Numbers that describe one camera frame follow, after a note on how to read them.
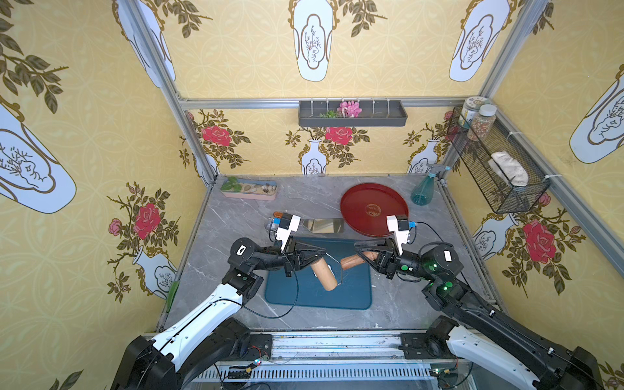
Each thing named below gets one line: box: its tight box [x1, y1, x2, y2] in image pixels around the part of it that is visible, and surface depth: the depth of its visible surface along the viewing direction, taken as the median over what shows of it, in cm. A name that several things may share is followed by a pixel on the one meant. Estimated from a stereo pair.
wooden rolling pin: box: [309, 251, 380, 292], surface depth 62 cm
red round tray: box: [339, 182, 410, 238], surface depth 115 cm
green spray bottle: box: [410, 164, 451, 207], surface depth 109 cm
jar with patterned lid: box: [458, 95, 491, 130], surface depth 88 cm
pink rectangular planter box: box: [220, 176, 278, 201], surface depth 115 cm
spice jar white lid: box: [467, 104, 498, 143], surface depth 82 cm
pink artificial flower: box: [336, 99, 363, 118], surface depth 90 cm
